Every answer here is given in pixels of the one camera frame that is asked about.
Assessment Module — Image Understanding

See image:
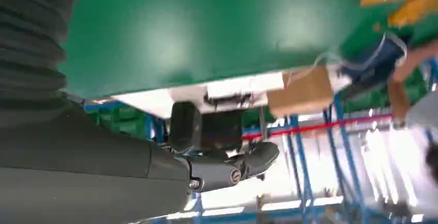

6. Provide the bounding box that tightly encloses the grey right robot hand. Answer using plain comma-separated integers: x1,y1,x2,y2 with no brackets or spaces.
0,99,280,224

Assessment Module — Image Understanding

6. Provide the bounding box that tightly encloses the green crate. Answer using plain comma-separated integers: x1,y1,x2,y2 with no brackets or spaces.
85,102,148,139

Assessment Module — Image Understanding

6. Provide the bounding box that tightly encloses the white table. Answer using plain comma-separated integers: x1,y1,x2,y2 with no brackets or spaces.
112,64,353,120

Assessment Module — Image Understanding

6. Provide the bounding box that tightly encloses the black handheld controller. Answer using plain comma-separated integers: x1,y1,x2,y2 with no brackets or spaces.
201,92,255,149

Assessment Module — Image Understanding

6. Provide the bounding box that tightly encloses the green table mat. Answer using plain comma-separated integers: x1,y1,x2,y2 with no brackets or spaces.
58,0,438,101

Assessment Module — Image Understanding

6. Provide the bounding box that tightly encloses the red bar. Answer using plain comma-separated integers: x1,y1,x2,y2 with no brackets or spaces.
242,114,394,141

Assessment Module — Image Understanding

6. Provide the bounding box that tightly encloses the brown cardboard box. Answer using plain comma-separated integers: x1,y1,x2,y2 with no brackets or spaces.
266,66,335,118

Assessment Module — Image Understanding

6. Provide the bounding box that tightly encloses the blue metal rack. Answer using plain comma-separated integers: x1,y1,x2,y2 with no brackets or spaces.
145,92,438,224

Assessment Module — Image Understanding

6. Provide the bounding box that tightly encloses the dark flat device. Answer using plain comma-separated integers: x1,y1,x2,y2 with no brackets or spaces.
340,34,409,81

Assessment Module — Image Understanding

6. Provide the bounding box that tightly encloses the person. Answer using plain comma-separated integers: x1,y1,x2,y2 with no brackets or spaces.
387,42,438,129

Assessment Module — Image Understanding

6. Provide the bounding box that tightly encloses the white cable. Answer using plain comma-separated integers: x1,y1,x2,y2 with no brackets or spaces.
313,51,346,67

